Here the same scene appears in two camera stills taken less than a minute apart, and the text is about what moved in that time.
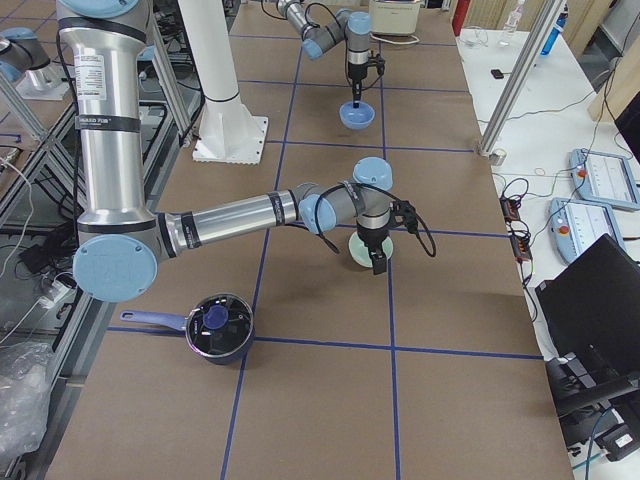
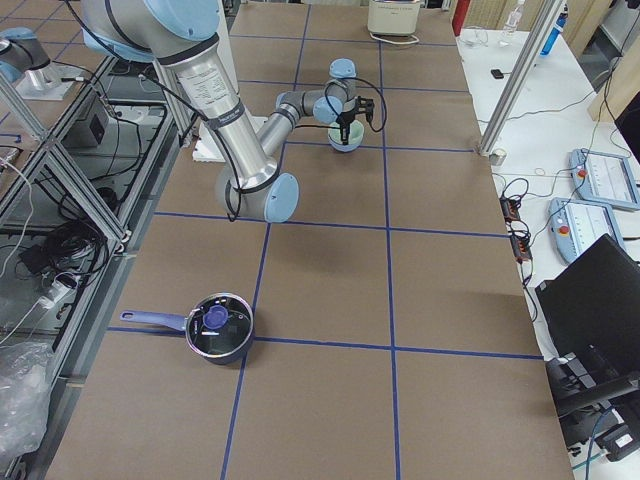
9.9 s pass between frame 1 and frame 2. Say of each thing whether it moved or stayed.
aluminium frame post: stayed
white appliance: stayed
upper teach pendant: stayed
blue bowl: moved
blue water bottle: stayed
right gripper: moved
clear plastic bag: stayed
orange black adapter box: stayed
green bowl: moved
